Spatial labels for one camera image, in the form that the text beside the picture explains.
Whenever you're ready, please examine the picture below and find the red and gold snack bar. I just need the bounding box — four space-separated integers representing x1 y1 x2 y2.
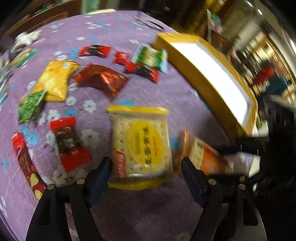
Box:
11 133 46 201

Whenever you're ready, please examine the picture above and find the orange soda cracker pack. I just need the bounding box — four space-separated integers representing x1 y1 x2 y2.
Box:
171 130 234 175

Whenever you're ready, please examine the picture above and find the red candy pack with dark centre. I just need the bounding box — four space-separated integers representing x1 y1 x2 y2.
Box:
49 116 91 173

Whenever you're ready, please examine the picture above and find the yellow soda cracker pack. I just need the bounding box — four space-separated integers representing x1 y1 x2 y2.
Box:
106 105 174 191

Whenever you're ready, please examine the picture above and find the green pea snack bag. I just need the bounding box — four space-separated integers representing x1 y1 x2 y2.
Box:
18 90 47 125

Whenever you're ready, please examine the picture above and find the red black candy pack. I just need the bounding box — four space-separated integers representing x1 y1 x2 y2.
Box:
78 45 111 57
125 61 159 83

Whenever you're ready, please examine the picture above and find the yellow cheese sandwich cracker bag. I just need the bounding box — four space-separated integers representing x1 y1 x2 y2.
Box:
32 60 80 102

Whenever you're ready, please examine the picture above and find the dark red foil snack bag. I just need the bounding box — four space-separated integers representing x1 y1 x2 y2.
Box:
74 64 129 97

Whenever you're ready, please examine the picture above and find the green white snack pack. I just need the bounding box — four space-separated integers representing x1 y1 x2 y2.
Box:
131 44 168 73

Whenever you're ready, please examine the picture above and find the small red candy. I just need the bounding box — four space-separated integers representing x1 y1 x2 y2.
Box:
113 51 130 65

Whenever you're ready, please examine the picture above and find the yellow cardboard tray box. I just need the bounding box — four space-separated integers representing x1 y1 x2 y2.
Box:
153 33 258 140

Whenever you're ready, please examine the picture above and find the purple floral tablecloth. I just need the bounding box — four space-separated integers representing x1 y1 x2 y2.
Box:
1 11 229 240

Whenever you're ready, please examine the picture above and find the green booklet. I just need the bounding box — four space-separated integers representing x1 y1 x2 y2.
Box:
11 48 38 68

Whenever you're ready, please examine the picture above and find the wooden cabinet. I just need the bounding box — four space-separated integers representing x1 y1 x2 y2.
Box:
1 1 82 38

